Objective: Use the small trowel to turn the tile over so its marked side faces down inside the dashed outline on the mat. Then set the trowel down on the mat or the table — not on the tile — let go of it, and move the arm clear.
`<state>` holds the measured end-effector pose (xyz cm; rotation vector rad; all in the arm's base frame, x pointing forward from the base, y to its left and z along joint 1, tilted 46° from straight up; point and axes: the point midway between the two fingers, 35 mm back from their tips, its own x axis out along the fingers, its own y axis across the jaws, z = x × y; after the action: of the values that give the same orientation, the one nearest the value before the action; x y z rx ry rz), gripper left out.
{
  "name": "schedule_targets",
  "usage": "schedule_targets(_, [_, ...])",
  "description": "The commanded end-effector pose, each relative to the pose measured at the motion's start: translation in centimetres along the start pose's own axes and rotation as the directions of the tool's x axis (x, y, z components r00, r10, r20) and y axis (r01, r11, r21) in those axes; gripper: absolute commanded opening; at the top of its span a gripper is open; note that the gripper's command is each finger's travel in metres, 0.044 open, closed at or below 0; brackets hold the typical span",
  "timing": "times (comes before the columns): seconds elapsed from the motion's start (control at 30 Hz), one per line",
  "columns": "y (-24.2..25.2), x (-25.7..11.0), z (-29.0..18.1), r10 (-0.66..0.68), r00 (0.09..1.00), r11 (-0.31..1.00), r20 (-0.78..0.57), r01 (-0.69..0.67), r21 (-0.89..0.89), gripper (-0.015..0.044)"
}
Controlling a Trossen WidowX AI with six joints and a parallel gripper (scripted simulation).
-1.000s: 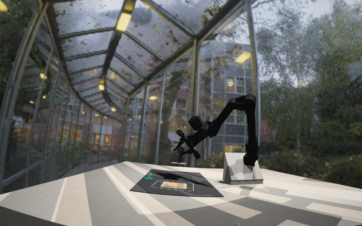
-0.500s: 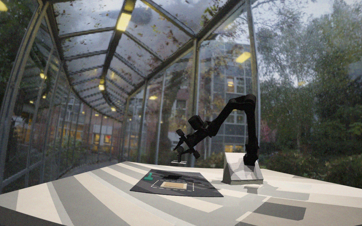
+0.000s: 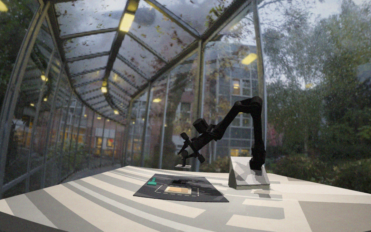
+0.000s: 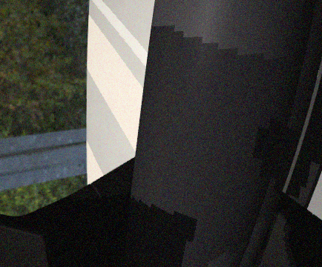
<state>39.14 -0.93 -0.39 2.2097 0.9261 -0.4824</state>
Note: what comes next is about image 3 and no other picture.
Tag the dark grey mat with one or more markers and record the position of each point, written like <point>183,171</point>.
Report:
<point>206,191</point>

